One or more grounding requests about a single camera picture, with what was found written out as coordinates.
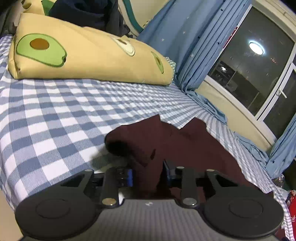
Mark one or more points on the red fabric tote bag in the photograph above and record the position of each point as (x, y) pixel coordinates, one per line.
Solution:
(291, 203)

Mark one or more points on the left blue star curtain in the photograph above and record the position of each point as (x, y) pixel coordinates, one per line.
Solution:
(192, 34)

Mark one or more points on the dark navy clothing behind pillow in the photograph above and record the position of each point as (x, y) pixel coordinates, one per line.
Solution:
(97, 14)

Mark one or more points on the green checked small pillow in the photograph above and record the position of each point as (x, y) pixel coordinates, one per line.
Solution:
(172, 64)

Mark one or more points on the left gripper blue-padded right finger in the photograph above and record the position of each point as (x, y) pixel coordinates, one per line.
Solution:
(170, 170)

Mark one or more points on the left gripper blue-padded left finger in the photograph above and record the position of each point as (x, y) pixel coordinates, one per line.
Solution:
(124, 177)

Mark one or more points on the white framed window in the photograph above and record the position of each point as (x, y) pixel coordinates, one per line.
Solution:
(255, 71)

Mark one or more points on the dark maroon garment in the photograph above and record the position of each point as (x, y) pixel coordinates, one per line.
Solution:
(227, 201)

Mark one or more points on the blue white checked bedsheet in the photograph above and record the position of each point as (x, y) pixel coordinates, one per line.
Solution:
(52, 129)

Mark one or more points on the blue star curtain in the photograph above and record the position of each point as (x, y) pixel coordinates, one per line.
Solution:
(281, 155)
(192, 34)

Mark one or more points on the right blue star curtain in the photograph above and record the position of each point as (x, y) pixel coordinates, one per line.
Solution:
(281, 155)

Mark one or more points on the yellow avocado print pillow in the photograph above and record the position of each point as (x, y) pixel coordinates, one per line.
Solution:
(48, 48)

